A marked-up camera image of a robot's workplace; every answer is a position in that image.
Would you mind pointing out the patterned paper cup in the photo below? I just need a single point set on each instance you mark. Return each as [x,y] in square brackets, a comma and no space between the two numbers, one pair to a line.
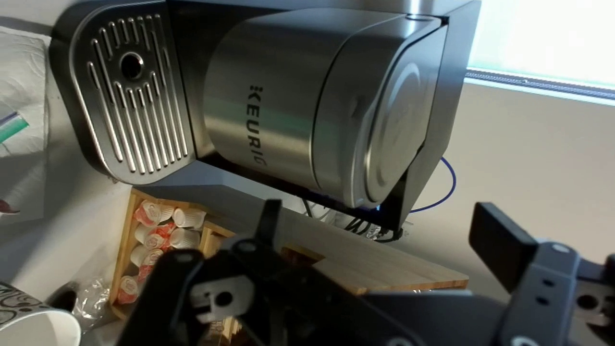
[31,320]

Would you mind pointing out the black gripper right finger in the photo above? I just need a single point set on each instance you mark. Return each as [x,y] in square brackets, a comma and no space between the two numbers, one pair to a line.
[550,295]

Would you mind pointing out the clear plastic bag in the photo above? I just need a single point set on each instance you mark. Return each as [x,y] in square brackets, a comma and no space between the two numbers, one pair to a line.
[21,84]

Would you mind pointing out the white creamer cup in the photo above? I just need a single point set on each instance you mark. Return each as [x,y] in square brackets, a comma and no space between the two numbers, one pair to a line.
[189,218]
[185,239]
[127,287]
[154,212]
[146,255]

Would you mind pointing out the black steel Keurig coffee maker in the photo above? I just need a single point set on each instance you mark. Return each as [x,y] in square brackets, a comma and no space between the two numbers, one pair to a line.
[289,103]

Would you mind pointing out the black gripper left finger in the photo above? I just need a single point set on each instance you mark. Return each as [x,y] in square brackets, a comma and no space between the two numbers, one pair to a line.
[192,301]

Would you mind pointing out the wooden condiment organizer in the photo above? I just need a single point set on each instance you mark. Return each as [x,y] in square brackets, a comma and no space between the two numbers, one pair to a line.
[385,270]

